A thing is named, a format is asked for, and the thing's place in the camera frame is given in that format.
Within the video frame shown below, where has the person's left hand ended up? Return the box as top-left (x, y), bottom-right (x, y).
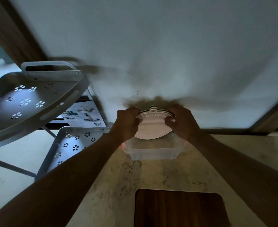
top-left (111, 106), bottom-right (143, 143)

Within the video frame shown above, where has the person's right hand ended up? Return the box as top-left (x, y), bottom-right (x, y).
top-left (164, 104), bottom-right (202, 143)

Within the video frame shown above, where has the white round container lid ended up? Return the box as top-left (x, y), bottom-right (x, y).
top-left (134, 105), bottom-right (176, 140)

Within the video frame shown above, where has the person's left forearm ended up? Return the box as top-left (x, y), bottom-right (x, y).
top-left (0, 132), bottom-right (120, 227)

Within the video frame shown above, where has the person's right forearm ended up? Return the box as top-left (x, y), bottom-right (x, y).
top-left (189, 133), bottom-right (278, 227)

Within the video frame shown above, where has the clear plastic container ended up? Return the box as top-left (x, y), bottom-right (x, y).
top-left (121, 132), bottom-right (191, 161)

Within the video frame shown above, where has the printed cardboard box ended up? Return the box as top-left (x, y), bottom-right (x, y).
top-left (61, 101), bottom-right (107, 128)

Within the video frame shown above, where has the small grey perforated rack shelf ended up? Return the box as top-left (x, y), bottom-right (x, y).
top-left (34, 126), bottom-right (111, 182)

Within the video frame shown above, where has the dark wooden cutting board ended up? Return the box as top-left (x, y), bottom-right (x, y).
top-left (134, 189), bottom-right (231, 227)

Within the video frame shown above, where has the large grey perforated rack shelf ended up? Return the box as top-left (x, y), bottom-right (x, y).
top-left (0, 61), bottom-right (90, 147)

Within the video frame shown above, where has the grey metal rack frame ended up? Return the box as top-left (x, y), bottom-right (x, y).
top-left (0, 126), bottom-right (57, 178)

